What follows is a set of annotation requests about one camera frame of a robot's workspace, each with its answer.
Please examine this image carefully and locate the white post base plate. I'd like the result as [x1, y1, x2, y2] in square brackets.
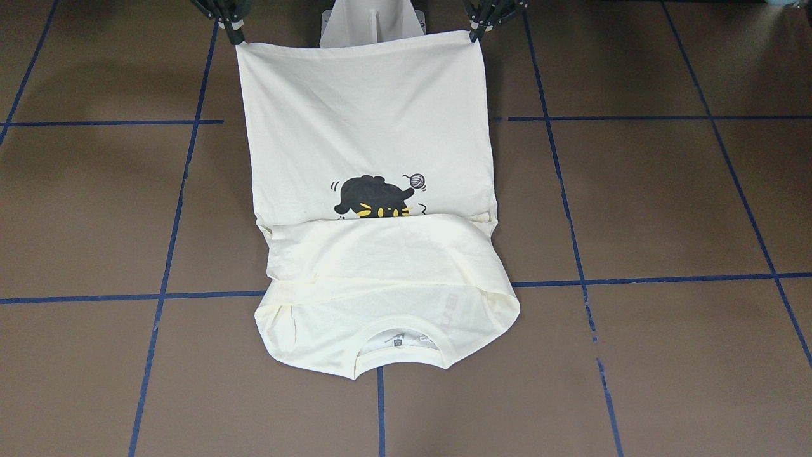
[319, 1, 426, 48]

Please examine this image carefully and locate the brown table cover sheet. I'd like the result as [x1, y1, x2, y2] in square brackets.
[1, 1, 811, 456]

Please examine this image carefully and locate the cream cat print shirt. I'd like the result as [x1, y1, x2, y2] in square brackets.
[235, 30, 520, 380]

